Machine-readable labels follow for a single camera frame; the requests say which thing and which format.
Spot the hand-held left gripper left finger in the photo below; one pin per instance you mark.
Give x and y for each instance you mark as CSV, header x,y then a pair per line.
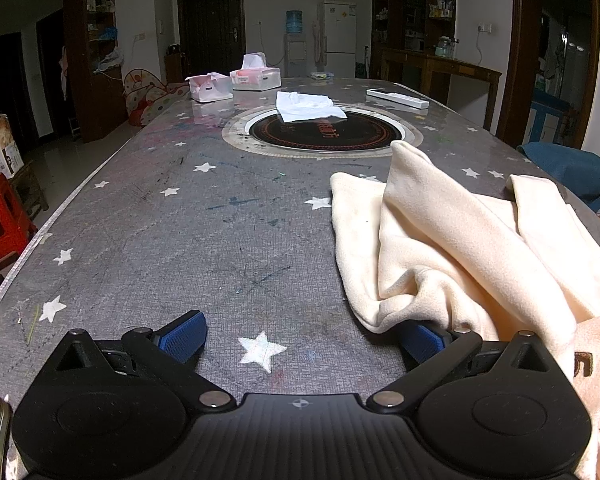
x,y
184,336

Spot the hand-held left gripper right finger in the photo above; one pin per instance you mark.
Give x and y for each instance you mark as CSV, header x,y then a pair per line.
x,y
425,344

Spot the cream garment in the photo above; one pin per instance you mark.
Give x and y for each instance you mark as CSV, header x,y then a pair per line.
x,y
455,240

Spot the small wooden stool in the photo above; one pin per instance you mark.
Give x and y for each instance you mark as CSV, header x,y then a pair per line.
x,y
30,187

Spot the red plastic stool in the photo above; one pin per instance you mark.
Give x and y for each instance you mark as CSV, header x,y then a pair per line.
x,y
5,200

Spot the round black built-in cooktop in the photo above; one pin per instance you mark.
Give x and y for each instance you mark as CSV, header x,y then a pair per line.
x,y
330,135

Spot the dotted pink cushion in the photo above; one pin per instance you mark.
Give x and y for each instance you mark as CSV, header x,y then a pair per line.
x,y
147,97

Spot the white power strip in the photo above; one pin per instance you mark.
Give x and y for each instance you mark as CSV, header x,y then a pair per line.
x,y
397,98

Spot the small white tissue box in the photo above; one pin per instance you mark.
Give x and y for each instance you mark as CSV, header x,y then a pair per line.
x,y
210,89

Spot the white tissue on hotplate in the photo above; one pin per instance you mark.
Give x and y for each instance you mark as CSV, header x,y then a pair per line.
x,y
305,106

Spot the dark wooden open shelf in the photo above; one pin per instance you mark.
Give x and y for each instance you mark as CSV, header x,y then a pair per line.
x,y
80,95

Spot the white paper bag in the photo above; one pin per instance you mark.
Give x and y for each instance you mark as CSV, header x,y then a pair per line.
x,y
0,145

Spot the large white tissue box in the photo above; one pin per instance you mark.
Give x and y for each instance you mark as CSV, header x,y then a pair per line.
x,y
260,79

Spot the dark wooden side desk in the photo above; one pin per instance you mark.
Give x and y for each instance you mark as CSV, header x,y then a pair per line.
x,y
445,66

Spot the glass jar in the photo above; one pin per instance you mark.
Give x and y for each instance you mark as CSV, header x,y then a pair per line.
x,y
445,49

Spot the white water dispenser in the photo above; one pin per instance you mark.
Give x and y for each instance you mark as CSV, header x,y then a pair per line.
x,y
297,57

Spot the dark wooden door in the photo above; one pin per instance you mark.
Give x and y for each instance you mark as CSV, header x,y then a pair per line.
x,y
207,30

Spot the white refrigerator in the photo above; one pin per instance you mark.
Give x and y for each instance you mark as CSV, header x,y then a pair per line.
x,y
336,40

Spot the blue water bottle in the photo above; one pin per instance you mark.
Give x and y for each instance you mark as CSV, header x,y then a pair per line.
x,y
294,22

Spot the tall dark wooden cabinet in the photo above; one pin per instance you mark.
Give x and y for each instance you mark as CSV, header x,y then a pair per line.
x,y
415,5

